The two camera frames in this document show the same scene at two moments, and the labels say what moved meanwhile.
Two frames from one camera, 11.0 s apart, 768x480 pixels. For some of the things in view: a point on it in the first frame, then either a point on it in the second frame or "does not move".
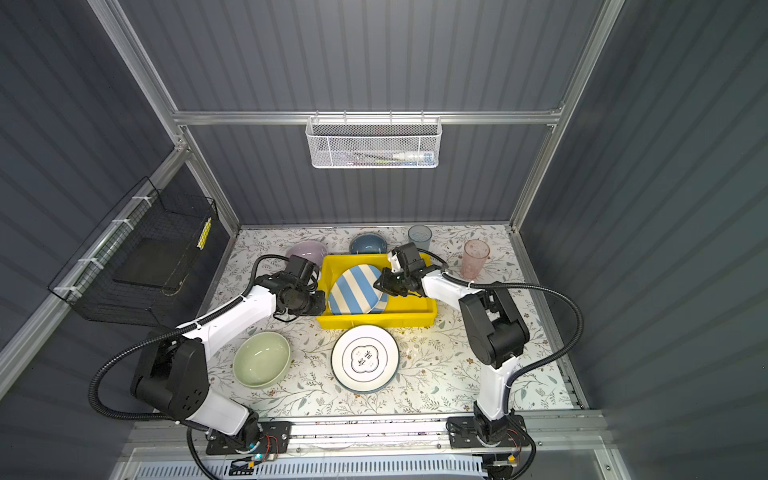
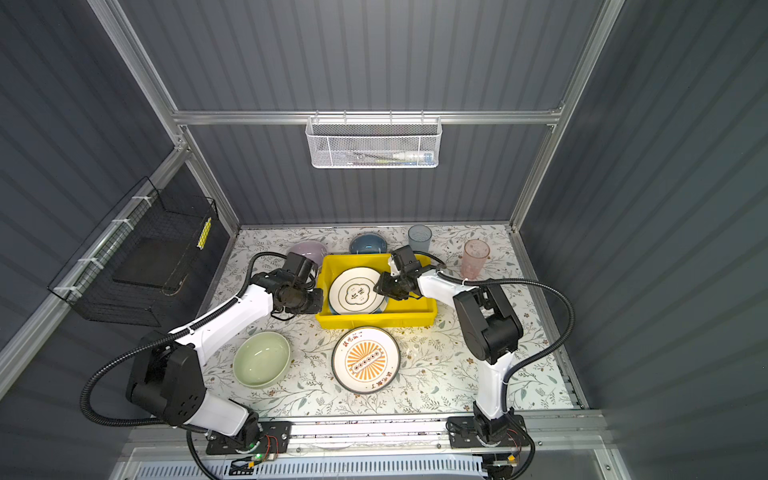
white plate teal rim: x=365 y=359 -> x=351 y=291
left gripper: x=320 y=304 does not move
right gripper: x=385 y=284 does not move
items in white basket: x=385 y=158 does not move
